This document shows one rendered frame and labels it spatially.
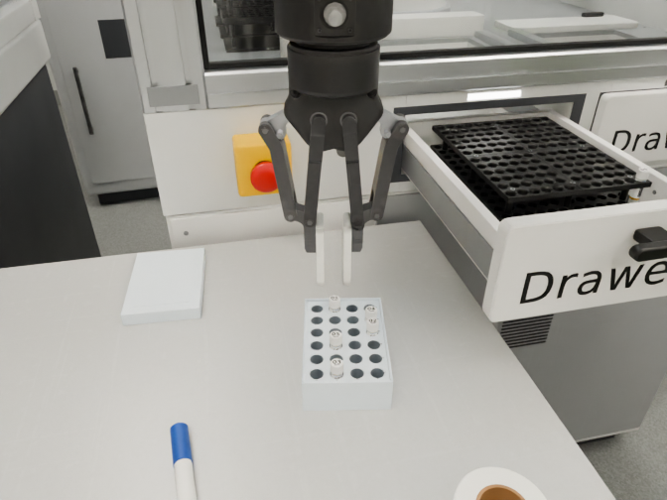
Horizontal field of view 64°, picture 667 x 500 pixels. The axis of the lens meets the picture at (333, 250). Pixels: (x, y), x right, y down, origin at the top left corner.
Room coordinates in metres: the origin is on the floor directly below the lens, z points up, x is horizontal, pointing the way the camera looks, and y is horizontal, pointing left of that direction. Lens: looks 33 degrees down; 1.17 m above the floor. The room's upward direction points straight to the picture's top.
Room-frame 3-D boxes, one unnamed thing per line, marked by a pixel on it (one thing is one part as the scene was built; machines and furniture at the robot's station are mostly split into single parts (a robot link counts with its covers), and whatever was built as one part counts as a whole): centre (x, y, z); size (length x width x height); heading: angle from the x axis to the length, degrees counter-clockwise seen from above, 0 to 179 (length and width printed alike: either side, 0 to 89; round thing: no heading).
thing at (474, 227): (0.64, -0.25, 0.86); 0.40 x 0.26 x 0.06; 12
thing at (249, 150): (0.65, 0.09, 0.88); 0.07 x 0.05 x 0.07; 102
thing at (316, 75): (0.45, 0.00, 1.03); 0.08 x 0.07 x 0.09; 91
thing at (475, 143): (0.63, -0.25, 0.87); 0.22 x 0.18 x 0.06; 12
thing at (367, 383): (0.40, -0.01, 0.78); 0.12 x 0.08 x 0.04; 1
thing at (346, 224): (0.45, -0.01, 0.87); 0.03 x 0.01 x 0.07; 1
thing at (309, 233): (0.45, 0.03, 0.90); 0.03 x 0.01 x 0.05; 91
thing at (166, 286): (0.53, 0.21, 0.77); 0.13 x 0.09 x 0.02; 9
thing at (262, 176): (0.62, 0.09, 0.88); 0.04 x 0.03 x 0.04; 102
